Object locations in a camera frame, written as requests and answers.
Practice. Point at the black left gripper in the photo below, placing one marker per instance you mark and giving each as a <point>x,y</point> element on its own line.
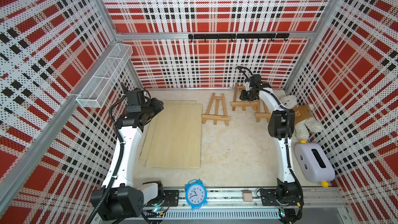
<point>158,107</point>

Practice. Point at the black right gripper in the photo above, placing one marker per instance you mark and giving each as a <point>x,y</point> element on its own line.
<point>242,97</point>

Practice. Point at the wooden easel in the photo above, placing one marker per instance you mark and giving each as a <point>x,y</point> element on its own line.
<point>256,105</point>
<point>216,110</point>
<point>262,111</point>

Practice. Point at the plywood board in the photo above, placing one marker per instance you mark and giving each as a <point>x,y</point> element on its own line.
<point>176,142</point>
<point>151,129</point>

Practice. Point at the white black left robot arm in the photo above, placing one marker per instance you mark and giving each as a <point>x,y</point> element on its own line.
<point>118,199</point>

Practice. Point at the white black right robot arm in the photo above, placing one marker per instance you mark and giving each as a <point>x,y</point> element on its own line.
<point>280,128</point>

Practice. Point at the white teddy bear brown hoodie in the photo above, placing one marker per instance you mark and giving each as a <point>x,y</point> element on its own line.
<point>305,122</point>

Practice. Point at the lavender toy toaster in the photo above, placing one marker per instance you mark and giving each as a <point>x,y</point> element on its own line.
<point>313,163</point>

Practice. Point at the blue alarm clock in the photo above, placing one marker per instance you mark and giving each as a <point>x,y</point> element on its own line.
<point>196,194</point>

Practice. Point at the yellow small ball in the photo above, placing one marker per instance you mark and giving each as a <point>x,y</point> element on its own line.
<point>325,184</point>

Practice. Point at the white wire mesh basket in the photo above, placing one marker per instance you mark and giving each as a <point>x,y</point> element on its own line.
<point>105,76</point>

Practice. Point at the black hook rail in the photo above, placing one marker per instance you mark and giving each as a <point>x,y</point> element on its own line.
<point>271,36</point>

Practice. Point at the small beige box on rail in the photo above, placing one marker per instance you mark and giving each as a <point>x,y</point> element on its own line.
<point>247,196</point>

